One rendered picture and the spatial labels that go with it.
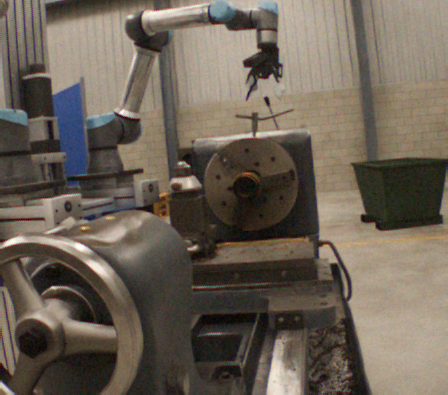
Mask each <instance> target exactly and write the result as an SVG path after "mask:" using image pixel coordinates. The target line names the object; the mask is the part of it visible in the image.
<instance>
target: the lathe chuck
mask: <svg viewBox="0 0 448 395"><path fill-rule="evenodd" d="M224 147H225V148H226V149H227V150H228V151H229V152H230V154H231V155H232V156H233V157H234V158H235V160H236V161H237V162H238V163H239V164H240V165H241V166H242V167H243V168H244V169H245V171H249V170H252V171H256V172H258V173H259V174H260V175H261V176H262V175H266V174H271V173H277V172H281V171H286V170H291V169H294V173H295V177H296V181H293V182H291V183H288V184H283V185H278V186H275V187H270V188H267V189H263V191H262V192H261V193H260V195H259V196H258V197H257V198H256V199H254V200H252V201H251V205H250V209H249V212H247V215H246V218H245V221H244V224H243V228H242V230H251V231H253V230H262V229H265V228H268V227H271V226H273V225H275V224H276V223H278V222H279V221H280V220H283V219H284V218H285V217H286V216H287V214H288V213H289V212H290V210H291V209H292V206H293V204H294V202H295V199H296V196H297V191H298V174H297V170H296V166H295V164H294V162H293V160H292V158H291V157H290V156H289V154H288V153H287V152H286V150H285V149H284V148H283V147H282V146H280V145H279V144H276V143H275V142H273V141H270V140H268V139H264V138H259V137H243V138H238V139H235V140H233V141H230V142H229V143H227V144H225V145H224ZM224 147H223V148H224ZM223 148H221V149H219V150H218V151H217V154H218V152H219V151H221V150H222V149H223ZM217 154H214V156H213V157H212V159H211V160H210V162H209V164H208V166H207V169H206V173H205V182H204V186H205V193H206V196H207V200H208V203H209V206H210V207H211V209H212V211H213V212H214V213H215V215H216V216H217V217H218V218H219V219H221V220H223V221H224V222H225V223H227V224H229V225H230V226H232V223H231V222H232V219H233V216H234V212H235V211H234V210H235V207H236V201H237V197H236V196H235V194H234V192H233V182H234V180H233V179H232V177H231V176H230V173H229V172H228V171H227V170H226V169H225V166H224V165H223V164H222V163H221V162H219V161H218V160H217V158H218V157H217V156H216V155H217Z"/></svg>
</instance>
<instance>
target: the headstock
mask: <svg viewBox="0 0 448 395"><path fill-rule="evenodd" d="M243 137H252V133H251V134H241V135H231V136H221V137H210V138H200V139H197V140H196V141H195V143H194V145H193V147H192V153H191V158H193V176H195V177H196V179H197V180H198V181H199V183H200V184H201V185H202V189H201V190H199V195H206V193H205V186H204V182H205V173H206V169H207V166H208V164H209V163H208V162H210V160H211V159H212V157H213V156H214V154H217V151H218V150H219V149H221V148H223V147H224V145H225V144H227V143H229V142H230V141H233V140H235V139H238V138H243ZM256 137H259V138H264V139H268V140H271V141H273V142H275V143H277V144H279V145H281V146H282V147H283V148H284V149H286V151H287V153H288V154H289V155H290V156H291V158H292V159H293V161H294V163H295V166H296V169H297V172H298V191H297V196H296V199H295V202H294V204H293V206H292V209H291V210H290V212H289V213H288V214H287V216H286V217H285V218H284V219H283V220H280V221H279V222H278V223H276V224H275V225H273V226H271V227H268V228H265V229H262V230H253V231H251V230H242V228H240V227H239V228H238V227H237V226H235V225H232V226H230V225H229V224H227V223H225V222H224V221H223V220H221V219H219V218H218V217H217V216H216V215H215V213H214V212H213V211H212V209H211V207H210V206H209V203H208V200H207V207H208V217H209V225H211V224H215V225H217V230H218V235H220V236H221V237H220V238H218V240H217V241H231V240H246V239H262V238H266V237H278V236H294V235H310V234H316V233H318V232H319V231H320V227H319V217H318V206H317V196H316V186H315V175H314V165H313V155H312V144H311V135H310V132H309V131H308V130H307V129H305V128H302V129H292V130H282V131H271V132H261V133H256ZM298 152H299V153H298ZM296 159H297V160H296ZM297 165H298V166H297ZM243 185H244V187H245V189H246V190H248V191H250V192H253V185H252V183H251V182H249V181H243ZM303 224H304V225H303ZM237 228H238V229H237ZM305 228H306V229H305ZM229 230H230V231H229ZM239 231H240V232H239Z"/></svg>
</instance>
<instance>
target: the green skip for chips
mask: <svg viewBox="0 0 448 395"><path fill-rule="evenodd" d="M350 165H352V166H353V169H354V172H355V176H356V181H357V184H358V188H359V191H360V195H361V199H362V202H363V206H364V209H365V213H362V215H361V221H362V222H364V223H374V222H375V228H376V229H377V230H379V231H381V232H383V231H392V230H402V228H411V227H420V226H430V225H439V224H443V219H442V214H440V211H441V205H442V199H443V193H444V187H445V176H446V170H447V165H448V159H435V158H424V157H402V158H393V159H382V160H373V161H363V162H352V163H350Z"/></svg>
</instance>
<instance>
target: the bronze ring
mask: <svg viewBox="0 0 448 395"><path fill-rule="evenodd" d="M241 181H249V182H251V183H252V185H253V192H252V194H245V193H243V192H242V191H241V190H240V182H241ZM261 191H262V183H261V180H260V179H259V176H258V175H256V174H255V173H253V172H242V173H240V174H238V175H237V176H236V177H235V180H234V182H233V192H234V194H235V196H236V197H237V198H239V199H240V200H244V201H252V200H254V199H256V198H257V197H258V196H259V195H260V193H261Z"/></svg>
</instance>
